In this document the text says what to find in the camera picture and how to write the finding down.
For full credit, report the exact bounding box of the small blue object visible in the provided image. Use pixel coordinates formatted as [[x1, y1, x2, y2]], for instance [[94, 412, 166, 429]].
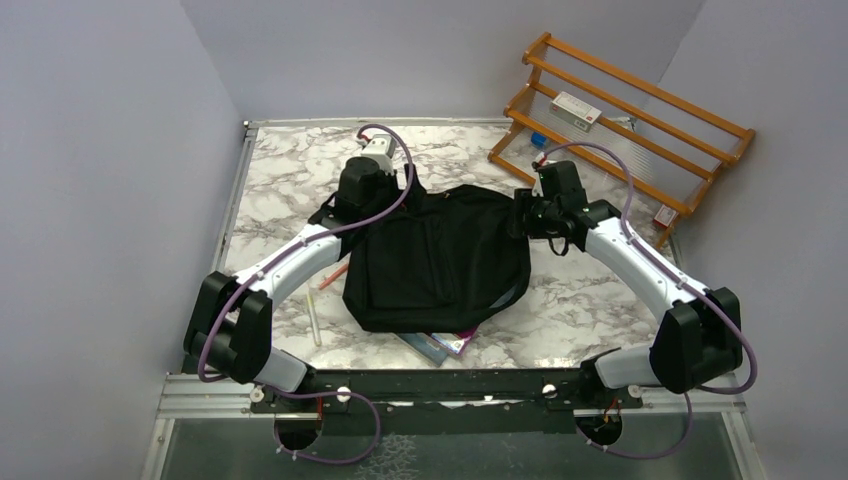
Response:
[[530, 132, 548, 150]]

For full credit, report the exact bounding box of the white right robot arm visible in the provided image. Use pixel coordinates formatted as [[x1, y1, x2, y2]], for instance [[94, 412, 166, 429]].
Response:
[[508, 161, 743, 407]]

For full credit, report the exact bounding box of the small red white box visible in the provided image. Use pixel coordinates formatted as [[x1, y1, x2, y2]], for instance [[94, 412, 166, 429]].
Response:
[[653, 204, 678, 229]]

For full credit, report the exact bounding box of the black metal base rail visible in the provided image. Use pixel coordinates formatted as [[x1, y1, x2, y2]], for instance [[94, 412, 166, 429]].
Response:
[[246, 368, 642, 439]]

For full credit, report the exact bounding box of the pale yellow pencil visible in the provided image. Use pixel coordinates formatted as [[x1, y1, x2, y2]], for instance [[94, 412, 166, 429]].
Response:
[[306, 292, 322, 346]]

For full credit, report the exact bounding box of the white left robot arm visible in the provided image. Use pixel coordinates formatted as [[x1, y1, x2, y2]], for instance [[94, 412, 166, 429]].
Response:
[[183, 153, 405, 411]]

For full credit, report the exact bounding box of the orange wooden shelf rack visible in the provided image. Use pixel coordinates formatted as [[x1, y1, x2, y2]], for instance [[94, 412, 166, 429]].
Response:
[[488, 32, 756, 248]]

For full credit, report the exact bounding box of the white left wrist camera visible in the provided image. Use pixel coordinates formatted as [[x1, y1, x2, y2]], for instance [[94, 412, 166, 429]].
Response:
[[357, 134, 397, 171]]

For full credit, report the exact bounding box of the dark blue book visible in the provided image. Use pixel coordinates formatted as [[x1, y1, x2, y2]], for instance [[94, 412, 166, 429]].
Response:
[[395, 333, 448, 368]]

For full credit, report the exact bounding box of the salmon pink pencil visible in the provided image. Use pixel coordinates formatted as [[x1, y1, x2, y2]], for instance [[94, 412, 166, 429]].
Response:
[[318, 264, 349, 290]]

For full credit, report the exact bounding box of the black student bag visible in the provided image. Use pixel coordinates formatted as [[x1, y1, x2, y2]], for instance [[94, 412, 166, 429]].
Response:
[[342, 185, 531, 333]]

